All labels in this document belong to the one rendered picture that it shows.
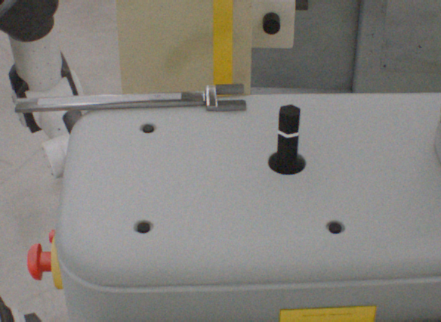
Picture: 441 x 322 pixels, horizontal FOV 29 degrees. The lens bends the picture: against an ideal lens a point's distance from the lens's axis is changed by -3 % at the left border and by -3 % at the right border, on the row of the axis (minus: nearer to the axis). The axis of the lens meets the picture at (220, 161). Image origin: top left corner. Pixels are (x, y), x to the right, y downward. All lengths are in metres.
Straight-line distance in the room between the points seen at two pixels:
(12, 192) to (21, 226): 0.22
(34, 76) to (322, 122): 0.85
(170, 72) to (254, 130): 1.96
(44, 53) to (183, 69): 1.27
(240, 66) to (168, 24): 0.28
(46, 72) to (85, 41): 3.07
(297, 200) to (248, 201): 0.04
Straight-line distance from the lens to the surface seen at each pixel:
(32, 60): 1.62
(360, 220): 0.80
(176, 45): 2.79
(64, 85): 1.70
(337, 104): 0.94
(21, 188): 3.81
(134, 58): 2.82
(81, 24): 4.89
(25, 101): 0.95
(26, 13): 1.50
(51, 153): 1.46
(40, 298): 3.33
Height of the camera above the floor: 2.43
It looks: 39 degrees down
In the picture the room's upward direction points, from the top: straight up
